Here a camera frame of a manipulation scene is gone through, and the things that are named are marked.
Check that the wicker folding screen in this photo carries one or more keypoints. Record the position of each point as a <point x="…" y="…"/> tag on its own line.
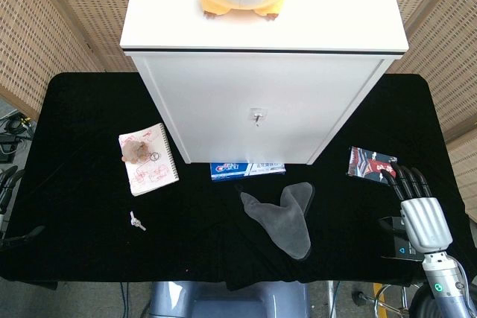
<point x="56" y="16"/>
<point x="447" y="53"/>

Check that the black velvet tablecloth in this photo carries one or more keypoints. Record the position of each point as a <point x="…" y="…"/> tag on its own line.
<point x="93" y="251"/>

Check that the white spiral notebook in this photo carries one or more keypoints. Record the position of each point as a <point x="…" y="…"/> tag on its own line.
<point x="149" y="174"/>

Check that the red blue card box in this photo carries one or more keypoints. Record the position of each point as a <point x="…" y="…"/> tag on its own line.
<point x="365" y="163"/>

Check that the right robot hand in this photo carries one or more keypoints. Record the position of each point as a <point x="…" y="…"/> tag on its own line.
<point x="425" y="221"/>

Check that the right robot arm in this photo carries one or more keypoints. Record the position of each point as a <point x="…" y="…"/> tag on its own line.
<point x="443" y="288"/>

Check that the metal stool frame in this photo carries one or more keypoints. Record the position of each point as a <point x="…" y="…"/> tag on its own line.
<point x="367" y="298"/>

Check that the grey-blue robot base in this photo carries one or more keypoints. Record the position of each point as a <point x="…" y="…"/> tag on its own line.
<point x="223" y="303"/>

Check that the grey microfibre cloth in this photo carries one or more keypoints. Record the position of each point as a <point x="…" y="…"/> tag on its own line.
<point x="283" y="221"/>

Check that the blue toothpaste box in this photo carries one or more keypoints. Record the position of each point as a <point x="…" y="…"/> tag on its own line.
<point x="227" y="171"/>

